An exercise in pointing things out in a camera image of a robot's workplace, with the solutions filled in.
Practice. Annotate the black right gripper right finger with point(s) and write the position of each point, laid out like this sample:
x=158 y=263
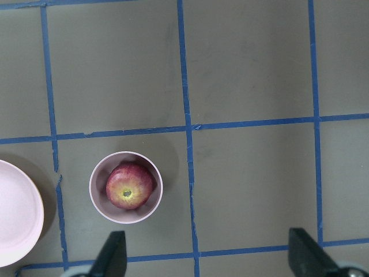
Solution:
x=307 y=258

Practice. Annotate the red apple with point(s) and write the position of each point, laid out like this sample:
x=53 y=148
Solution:
x=129 y=186

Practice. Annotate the pink plate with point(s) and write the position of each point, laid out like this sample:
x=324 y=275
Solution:
x=22 y=214

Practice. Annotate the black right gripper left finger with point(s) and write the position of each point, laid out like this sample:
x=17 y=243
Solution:
x=112 y=259

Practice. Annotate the pink bowl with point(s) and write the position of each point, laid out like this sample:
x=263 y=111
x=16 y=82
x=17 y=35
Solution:
x=97 y=188

